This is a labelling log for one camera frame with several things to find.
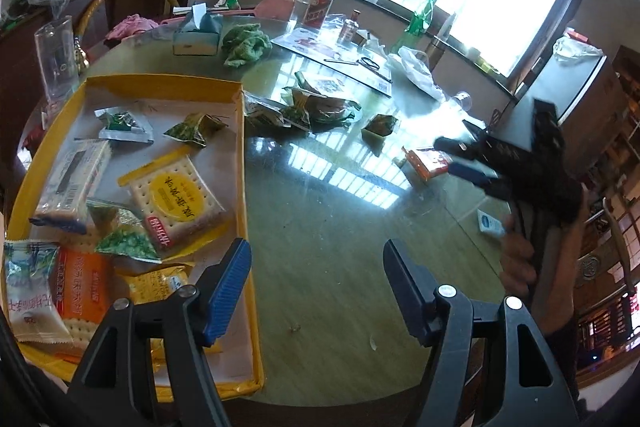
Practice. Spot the yellow cardboard tray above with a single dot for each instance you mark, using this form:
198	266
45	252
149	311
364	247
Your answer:
165	100

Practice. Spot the silver green snack packet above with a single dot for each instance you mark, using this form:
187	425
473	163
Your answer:
124	125

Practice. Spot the small orange snack pack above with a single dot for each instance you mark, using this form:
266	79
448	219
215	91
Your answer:
428	163

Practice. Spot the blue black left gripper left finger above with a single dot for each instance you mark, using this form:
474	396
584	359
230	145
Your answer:
114	382

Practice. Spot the small white blue card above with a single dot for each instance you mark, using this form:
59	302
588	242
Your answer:
489	225

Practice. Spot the person right hand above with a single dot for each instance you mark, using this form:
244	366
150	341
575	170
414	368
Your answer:
517	273

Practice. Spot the grey cabinet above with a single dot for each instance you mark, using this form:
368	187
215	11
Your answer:
584	97

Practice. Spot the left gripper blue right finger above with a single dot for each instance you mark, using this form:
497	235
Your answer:
476	177

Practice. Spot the clear glass pitcher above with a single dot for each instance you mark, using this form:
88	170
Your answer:
56	55

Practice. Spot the red label liquor bottle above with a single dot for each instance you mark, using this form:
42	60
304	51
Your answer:
316	13

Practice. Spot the yellow snack bag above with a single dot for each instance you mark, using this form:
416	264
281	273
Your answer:
157	284

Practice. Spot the orange cracker pack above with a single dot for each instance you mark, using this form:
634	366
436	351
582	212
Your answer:
83	293

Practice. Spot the white plastic bag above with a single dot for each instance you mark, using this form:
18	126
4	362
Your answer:
411	62

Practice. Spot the green triangular snack packet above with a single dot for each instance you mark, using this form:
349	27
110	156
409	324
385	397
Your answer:
377	130

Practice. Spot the blue white cracker pack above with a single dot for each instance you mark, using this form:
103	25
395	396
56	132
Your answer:
74	178

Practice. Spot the green plastic bottle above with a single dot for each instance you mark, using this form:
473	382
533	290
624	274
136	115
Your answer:
417	28

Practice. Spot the green pea snack packet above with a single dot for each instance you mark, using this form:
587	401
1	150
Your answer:
121	232

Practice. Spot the pink cloth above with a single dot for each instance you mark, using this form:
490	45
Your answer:
132	25

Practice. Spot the tissue box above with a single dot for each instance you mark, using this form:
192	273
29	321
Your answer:
199	33

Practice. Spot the round snack packet on table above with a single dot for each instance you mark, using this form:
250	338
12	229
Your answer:
326	100

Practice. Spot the small clear bottle red cap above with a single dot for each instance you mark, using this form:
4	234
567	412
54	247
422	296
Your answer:
349	29

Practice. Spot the paper mat on table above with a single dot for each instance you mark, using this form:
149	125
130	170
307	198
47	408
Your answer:
321	47

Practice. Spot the green cloth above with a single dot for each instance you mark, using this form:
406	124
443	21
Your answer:
245	44

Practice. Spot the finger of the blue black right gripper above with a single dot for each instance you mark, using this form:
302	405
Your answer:
521	383

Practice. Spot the yellow label square cracker pack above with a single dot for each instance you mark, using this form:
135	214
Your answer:
178	209

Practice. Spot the light blue white snack bag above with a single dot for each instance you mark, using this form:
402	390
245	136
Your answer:
30	301

